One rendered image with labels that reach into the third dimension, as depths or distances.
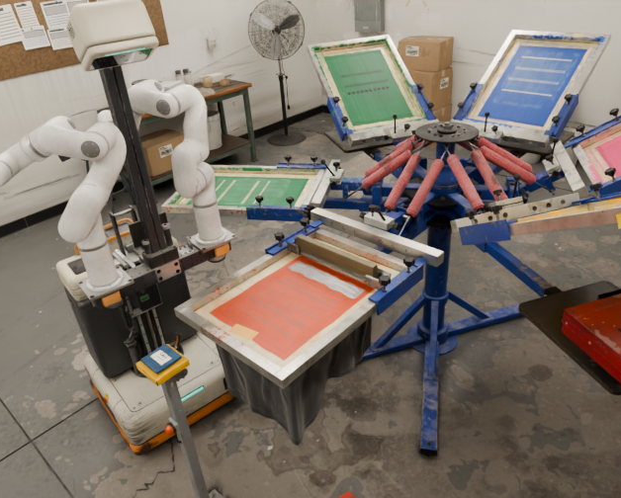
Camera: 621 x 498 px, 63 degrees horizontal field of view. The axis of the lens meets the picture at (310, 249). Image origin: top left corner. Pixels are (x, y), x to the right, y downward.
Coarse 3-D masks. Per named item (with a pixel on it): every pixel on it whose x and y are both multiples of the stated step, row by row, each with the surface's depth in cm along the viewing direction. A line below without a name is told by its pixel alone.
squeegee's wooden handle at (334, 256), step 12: (300, 240) 216; (312, 240) 212; (312, 252) 213; (324, 252) 208; (336, 252) 203; (336, 264) 206; (348, 264) 201; (360, 264) 196; (372, 264) 194; (360, 276) 199; (372, 276) 194
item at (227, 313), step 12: (288, 264) 217; (312, 264) 216; (276, 276) 210; (300, 276) 209; (252, 288) 204; (264, 288) 204; (228, 300) 198; (240, 300) 197; (216, 312) 192; (228, 312) 191; (240, 312) 191; (228, 324) 185; (240, 324) 185; (252, 324) 184
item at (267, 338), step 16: (336, 272) 210; (368, 288) 199; (336, 304) 191; (352, 304) 190; (320, 320) 184; (256, 336) 178; (272, 336) 178; (304, 336) 177; (272, 352) 171; (288, 352) 170
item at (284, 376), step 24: (336, 240) 225; (264, 264) 215; (384, 264) 211; (216, 288) 200; (192, 312) 187; (360, 312) 180; (216, 336) 175; (336, 336) 171; (240, 360) 169; (264, 360) 163; (312, 360) 164; (288, 384) 158
